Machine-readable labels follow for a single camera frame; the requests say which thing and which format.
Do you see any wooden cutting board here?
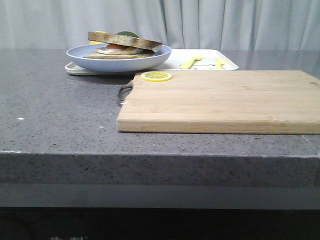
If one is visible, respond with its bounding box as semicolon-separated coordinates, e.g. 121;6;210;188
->
117;70;320;135

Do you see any white curtain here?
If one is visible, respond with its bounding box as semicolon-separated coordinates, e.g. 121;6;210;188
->
0;0;320;51

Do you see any cream rectangular tray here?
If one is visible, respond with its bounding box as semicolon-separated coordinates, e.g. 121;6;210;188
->
64;49;239;76

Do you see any bread slice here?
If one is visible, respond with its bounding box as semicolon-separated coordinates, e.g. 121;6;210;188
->
87;31;163;51
84;50;156;60

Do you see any light blue round plate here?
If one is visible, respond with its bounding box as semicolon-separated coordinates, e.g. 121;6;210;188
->
66;43;172;73

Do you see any yellow plastic knife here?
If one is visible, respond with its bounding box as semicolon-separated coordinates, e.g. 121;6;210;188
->
214;57;226;70

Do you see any fried egg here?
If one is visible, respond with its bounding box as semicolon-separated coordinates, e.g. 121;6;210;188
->
96;43;144;55

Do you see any yellow lemon slice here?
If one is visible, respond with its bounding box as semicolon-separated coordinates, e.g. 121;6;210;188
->
140;71;173;82

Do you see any yellow plastic fork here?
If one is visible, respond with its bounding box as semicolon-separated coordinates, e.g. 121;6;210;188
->
179;54;202;70

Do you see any green lime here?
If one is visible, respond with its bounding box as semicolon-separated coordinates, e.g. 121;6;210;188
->
117;31;139;38

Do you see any metal cutting board handle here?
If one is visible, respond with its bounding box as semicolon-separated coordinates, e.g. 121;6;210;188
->
116;80;133;106

